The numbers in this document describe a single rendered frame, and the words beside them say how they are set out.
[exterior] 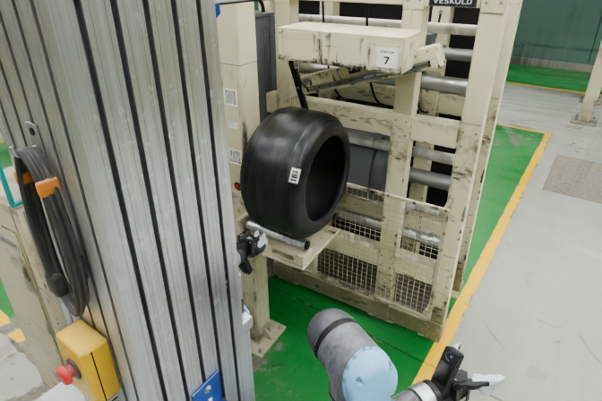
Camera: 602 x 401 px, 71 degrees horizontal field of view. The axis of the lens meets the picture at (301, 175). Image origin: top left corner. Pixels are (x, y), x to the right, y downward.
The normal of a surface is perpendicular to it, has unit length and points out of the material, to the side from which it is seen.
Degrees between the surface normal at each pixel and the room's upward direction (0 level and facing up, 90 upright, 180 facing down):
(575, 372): 0
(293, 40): 90
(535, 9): 90
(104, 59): 90
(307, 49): 90
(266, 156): 55
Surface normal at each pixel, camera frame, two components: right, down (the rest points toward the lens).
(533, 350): 0.00, -0.89
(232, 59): -0.51, 0.39
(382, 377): 0.48, 0.30
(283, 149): -0.37, -0.34
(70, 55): 0.82, 0.25
